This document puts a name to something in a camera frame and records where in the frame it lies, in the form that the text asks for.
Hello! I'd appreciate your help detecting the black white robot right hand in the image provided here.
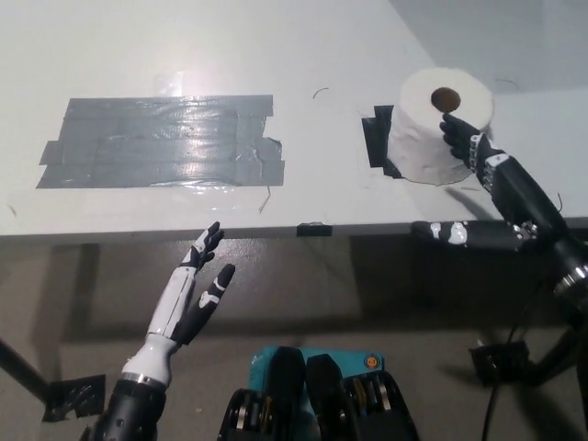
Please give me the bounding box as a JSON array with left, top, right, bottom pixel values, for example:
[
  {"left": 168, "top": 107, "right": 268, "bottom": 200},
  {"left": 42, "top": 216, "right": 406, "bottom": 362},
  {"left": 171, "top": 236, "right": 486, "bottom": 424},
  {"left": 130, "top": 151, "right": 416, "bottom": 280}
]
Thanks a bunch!
[{"left": 411, "top": 113, "right": 588, "bottom": 288}]

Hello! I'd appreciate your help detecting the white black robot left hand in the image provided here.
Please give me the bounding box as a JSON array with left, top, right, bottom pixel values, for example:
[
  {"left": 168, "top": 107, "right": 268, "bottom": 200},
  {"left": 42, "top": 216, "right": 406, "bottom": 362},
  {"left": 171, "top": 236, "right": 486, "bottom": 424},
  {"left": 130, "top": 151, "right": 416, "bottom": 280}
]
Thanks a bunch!
[{"left": 121, "top": 221, "right": 236, "bottom": 383}]

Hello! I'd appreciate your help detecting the white toilet paper roll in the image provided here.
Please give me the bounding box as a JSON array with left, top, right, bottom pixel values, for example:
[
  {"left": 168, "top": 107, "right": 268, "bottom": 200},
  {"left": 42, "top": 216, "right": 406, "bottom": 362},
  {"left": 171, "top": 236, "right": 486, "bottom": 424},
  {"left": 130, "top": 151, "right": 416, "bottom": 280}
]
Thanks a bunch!
[{"left": 388, "top": 67, "right": 496, "bottom": 187}]

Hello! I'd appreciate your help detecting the black tape square area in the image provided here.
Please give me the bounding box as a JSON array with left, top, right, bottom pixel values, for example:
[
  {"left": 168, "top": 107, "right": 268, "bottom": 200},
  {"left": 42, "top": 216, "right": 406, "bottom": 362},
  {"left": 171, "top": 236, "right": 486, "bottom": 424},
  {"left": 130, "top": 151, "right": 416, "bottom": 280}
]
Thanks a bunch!
[{"left": 361, "top": 104, "right": 406, "bottom": 181}]

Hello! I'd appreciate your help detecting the black teal robot torso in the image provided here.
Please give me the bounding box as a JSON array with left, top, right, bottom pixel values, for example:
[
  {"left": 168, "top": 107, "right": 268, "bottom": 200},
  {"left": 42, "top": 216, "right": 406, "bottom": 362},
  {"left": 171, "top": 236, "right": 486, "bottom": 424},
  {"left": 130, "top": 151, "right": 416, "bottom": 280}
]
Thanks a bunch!
[{"left": 220, "top": 345, "right": 419, "bottom": 441}]

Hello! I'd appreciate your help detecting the clear tape strip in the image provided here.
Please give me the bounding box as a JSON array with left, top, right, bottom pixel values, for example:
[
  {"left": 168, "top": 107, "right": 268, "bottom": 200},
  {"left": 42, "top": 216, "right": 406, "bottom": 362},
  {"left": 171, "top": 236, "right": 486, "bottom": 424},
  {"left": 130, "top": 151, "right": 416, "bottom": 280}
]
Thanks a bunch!
[{"left": 174, "top": 182, "right": 244, "bottom": 215}]

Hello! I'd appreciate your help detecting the grey duct tape patch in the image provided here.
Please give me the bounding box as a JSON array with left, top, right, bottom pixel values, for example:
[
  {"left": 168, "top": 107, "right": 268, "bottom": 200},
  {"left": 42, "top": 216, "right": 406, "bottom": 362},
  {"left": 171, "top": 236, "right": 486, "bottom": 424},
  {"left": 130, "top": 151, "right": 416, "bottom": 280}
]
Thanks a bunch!
[{"left": 35, "top": 95, "right": 287, "bottom": 189}]

